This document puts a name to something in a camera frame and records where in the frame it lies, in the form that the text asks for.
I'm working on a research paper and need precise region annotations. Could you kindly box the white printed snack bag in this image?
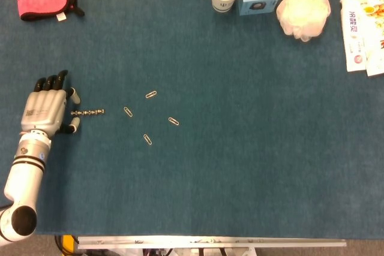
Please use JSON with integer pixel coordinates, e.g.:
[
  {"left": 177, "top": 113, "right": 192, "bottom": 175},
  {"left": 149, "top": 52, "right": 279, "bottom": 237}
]
[{"left": 340, "top": 0, "right": 384, "bottom": 73}]

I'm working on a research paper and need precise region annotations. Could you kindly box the teal felt table cover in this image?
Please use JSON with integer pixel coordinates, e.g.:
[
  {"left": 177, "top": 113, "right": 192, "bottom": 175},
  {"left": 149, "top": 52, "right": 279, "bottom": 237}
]
[{"left": 0, "top": 0, "right": 384, "bottom": 239}]

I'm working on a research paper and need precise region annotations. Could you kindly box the silver magnetic bead rod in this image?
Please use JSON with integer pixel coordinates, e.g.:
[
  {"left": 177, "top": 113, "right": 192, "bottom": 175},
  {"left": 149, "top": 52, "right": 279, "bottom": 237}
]
[{"left": 70, "top": 108, "right": 106, "bottom": 117}]

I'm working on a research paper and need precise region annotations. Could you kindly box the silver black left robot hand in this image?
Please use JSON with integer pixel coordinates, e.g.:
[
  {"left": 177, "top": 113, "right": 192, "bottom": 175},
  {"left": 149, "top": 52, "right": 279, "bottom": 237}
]
[{"left": 20, "top": 70, "right": 82, "bottom": 140}]

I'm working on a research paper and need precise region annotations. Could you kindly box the white mesh bath pouf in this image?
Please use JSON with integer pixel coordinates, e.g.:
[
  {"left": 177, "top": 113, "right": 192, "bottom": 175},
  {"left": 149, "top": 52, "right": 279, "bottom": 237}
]
[{"left": 275, "top": 0, "right": 332, "bottom": 43}]

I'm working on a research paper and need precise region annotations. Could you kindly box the white bag with red print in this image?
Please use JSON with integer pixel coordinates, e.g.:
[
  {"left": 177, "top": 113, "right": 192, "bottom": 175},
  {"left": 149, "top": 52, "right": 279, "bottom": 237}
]
[{"left": 364, "top": 38, "right": 384, "bottom": 77}]

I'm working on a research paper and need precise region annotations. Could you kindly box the aluminium profile rail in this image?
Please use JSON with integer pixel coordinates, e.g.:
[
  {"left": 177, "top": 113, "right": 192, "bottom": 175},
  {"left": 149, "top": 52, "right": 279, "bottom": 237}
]
[{"left": 77, "top": 235, "right": 347, "bottom": 250}]

